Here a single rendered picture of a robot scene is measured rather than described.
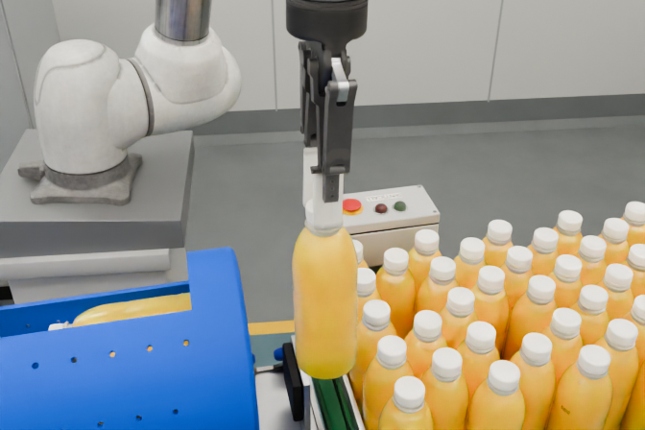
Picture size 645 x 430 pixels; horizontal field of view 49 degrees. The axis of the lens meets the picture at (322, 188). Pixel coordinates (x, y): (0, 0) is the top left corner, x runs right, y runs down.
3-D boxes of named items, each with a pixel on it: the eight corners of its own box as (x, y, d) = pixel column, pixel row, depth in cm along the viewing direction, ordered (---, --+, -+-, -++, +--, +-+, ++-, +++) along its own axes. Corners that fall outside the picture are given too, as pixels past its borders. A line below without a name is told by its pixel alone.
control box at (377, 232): (318, 240, 134) (318, 195, 128) (418, 226, 138) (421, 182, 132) (329, 273, 126) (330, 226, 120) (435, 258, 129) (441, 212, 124)
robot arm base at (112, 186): (35, 155, 145) (30, 131, 142) (143, 157, 147) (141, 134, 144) (6, 203, 130) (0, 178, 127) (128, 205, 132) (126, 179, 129)
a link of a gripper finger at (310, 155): (304, 150, 73) (303, 147, 73) (303, 208, 76) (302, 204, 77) (333, 148, 73) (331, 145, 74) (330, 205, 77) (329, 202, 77)
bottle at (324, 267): (366, 364, 83) (369, 230, 74) (312, 384, 80) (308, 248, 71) (339, 329, 88) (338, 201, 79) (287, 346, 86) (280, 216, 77)
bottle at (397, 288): (399, 330, 127) (406, 249, 117) (417, 358, 121) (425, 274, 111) (363, 340, 125) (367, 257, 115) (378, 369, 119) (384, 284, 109)
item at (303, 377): (283, 394, 112) (281, 336, 105) (298, 391, 112) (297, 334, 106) (295, 445, 104) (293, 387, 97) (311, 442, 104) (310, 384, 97)
